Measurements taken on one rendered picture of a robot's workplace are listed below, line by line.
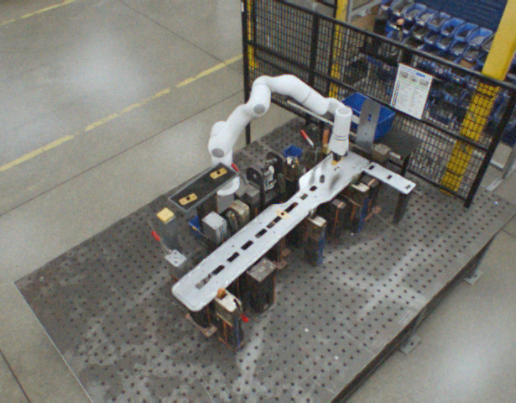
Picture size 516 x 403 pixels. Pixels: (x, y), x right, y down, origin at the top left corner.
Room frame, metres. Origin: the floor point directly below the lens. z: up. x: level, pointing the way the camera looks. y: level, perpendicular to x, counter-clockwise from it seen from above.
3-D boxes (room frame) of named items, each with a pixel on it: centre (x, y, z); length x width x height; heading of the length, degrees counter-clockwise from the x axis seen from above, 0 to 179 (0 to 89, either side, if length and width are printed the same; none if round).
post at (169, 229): (1.57, 0.45, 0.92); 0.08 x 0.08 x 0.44; 47
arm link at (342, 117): (2.04, -0.45, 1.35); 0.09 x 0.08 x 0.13; 177
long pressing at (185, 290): (1.68, -0.12, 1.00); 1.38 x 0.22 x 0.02; 137
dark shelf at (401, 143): (2.49, -0.60, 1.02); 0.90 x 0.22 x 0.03; 47
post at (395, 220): (1.89, -0.83, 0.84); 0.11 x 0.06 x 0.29; 47
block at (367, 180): (1.96, -0.64, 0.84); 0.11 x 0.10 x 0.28; 47
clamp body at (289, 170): (2.04, -0.19, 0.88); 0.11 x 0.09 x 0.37; 47
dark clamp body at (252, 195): (1.81, 0.03, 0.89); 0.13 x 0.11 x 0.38; 47
